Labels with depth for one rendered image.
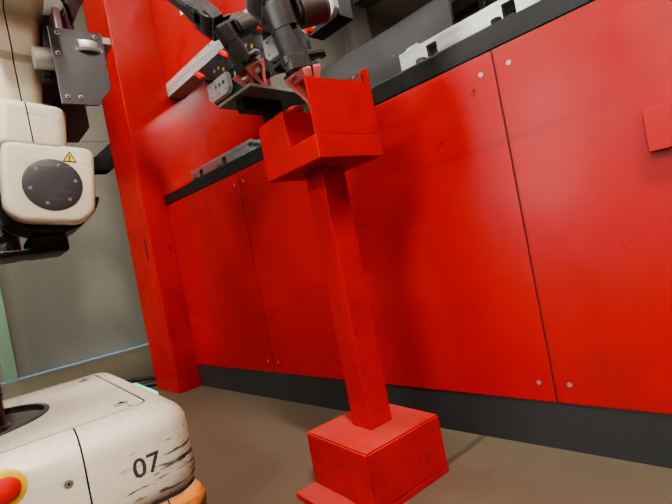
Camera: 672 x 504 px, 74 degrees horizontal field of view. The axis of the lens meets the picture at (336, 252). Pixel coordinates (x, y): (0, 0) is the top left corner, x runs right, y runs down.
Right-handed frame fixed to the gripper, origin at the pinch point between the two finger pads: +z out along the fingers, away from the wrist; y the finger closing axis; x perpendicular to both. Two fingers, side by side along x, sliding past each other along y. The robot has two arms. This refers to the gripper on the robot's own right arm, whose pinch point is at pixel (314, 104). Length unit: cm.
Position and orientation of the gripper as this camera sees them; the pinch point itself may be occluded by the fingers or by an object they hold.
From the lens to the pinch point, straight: 93.2
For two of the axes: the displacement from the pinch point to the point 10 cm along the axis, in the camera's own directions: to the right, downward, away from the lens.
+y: 7.2, -4.0, 5.8
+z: 3.7, 9.1, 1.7
